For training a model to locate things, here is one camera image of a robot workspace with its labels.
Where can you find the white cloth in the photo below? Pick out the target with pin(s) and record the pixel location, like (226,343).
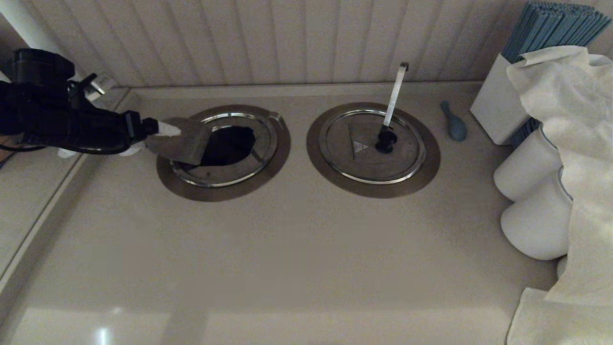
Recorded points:
(577,120)

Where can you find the blue ribbed pack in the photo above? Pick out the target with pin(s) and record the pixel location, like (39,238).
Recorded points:
(523,133)

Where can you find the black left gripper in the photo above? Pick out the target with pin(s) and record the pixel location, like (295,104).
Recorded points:
(91,129)

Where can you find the white square holder box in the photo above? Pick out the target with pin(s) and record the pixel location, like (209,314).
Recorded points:
(494,104)

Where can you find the white cup stack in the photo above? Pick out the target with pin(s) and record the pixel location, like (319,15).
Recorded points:
(521,167)
(533,225)
(561,266)

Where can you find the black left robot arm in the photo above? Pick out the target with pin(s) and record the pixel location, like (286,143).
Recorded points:
(33,86)

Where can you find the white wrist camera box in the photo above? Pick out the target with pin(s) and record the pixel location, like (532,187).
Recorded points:
(98,84)

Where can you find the blue rice paddle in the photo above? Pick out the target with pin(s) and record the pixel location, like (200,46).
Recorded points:
(456,128)

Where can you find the steel hinged pot lid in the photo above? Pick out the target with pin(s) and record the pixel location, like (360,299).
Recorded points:
(397,158)
(182,143)

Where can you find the blue straw bundle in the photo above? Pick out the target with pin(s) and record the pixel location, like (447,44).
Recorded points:
(543,28)

